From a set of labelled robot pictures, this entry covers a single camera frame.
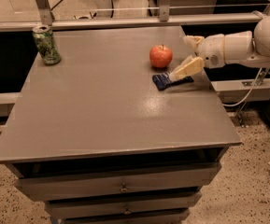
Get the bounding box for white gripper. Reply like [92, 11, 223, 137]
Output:
[169, 34, 225, 82]

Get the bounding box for red apple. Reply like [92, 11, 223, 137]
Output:
[149, 44, 173, 68]

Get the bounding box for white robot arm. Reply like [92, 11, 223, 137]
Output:
[168, 16, 270, 82]

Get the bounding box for blue rxbar wrapper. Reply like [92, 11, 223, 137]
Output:
[152, 73, 193, 91]

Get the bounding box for grey drawer cabinet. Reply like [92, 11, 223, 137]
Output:
[0, 26, 240, 224]

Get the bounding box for green soda can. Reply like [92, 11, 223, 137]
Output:
[33, 24, 61, 65]

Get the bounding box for metal railing frame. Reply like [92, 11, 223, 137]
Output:
[0, 0, 270, 32]

